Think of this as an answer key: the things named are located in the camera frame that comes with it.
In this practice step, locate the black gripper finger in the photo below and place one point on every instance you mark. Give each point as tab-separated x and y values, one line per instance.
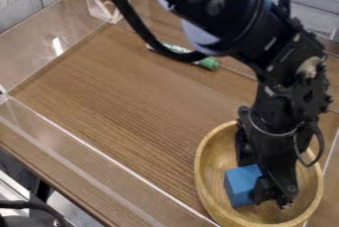
285	198
245	152

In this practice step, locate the green and white marker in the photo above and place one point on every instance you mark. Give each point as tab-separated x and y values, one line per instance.
209	63

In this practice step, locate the clear acrylic corner bracket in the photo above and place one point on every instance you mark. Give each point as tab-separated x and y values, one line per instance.
105	11

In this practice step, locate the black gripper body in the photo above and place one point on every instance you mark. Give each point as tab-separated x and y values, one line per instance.
281	124

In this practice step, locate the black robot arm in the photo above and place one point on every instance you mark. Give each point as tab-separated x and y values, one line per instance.
257	32

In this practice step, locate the brown wooden bowl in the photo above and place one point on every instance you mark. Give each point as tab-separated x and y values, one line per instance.
215	158

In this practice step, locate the blue rectangular block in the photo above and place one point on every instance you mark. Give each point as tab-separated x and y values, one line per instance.
239	184

